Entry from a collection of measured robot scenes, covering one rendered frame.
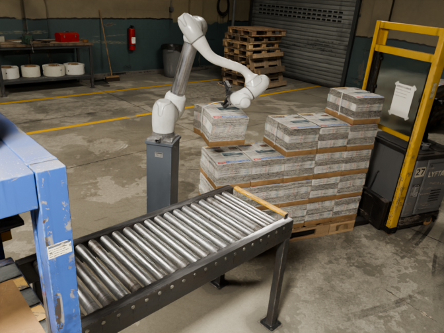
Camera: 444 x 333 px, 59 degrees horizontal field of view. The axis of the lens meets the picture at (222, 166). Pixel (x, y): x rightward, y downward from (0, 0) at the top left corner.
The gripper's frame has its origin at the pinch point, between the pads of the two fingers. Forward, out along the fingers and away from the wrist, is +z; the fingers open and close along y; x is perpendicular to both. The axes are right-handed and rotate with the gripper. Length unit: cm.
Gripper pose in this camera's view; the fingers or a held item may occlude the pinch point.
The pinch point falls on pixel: (221, 92)
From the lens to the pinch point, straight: 292.8
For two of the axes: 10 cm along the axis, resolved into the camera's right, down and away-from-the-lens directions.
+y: -0.6, 9.4, 3.3
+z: -3.9, -3.2, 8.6
